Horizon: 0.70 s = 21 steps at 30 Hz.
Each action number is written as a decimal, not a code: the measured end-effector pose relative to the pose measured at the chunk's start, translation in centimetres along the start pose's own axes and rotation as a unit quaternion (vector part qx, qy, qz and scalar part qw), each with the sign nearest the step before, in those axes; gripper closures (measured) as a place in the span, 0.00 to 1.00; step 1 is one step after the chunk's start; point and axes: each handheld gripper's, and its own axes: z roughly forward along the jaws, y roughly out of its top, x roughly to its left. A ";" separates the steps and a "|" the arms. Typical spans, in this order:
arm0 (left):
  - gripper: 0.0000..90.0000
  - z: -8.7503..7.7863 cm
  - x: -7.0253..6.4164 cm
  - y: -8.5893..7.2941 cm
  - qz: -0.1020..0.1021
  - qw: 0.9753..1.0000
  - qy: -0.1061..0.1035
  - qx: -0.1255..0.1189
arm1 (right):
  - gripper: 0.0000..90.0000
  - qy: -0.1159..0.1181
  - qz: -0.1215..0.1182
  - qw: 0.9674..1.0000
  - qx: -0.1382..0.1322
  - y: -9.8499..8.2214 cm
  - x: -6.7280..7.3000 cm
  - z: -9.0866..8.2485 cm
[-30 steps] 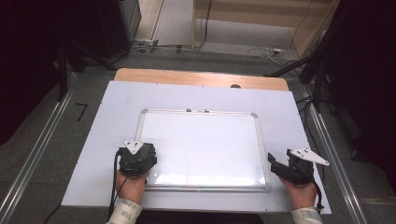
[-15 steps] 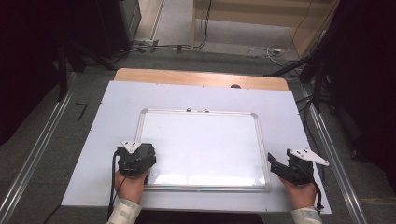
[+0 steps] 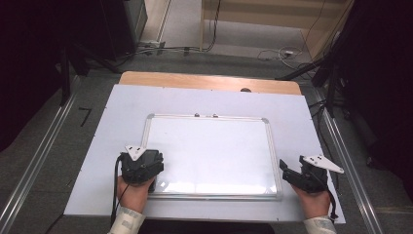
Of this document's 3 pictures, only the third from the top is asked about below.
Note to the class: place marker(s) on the white table cover sheet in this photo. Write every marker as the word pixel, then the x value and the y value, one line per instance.
pixel 123 113

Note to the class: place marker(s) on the grey power strip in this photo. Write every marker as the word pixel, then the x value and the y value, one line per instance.
pixel 152 45

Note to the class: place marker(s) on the black metal stand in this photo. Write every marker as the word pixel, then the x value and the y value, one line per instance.
pixel 331 91

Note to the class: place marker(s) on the light wooden shelf unit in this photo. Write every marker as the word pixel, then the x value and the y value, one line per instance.
pixel 259 19

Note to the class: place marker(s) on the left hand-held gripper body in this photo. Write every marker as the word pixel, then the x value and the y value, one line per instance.
pixel 136 167

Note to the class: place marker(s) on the black whiteboard eraser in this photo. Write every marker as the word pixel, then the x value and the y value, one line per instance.
pixel 150 157

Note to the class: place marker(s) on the black curtain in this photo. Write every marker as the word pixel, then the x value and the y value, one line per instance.
pixel 29 48
pixel 383 81

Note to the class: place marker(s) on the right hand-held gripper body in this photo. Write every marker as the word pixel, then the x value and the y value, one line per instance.
pixel 315 175

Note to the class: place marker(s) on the person's right hand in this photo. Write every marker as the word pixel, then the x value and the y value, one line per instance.
pixel 313 203

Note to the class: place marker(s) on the silver framed whiteboard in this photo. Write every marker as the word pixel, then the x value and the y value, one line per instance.
pixel 214 156

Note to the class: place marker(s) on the aluminium floor rail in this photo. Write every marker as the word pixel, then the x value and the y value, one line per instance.
pixel 35 162
pixel 354 182

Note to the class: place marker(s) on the person's left hand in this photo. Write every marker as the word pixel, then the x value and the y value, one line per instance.
pixel 134 196

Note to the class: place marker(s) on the dark cabinet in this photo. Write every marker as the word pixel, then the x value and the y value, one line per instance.
pixel 123 26

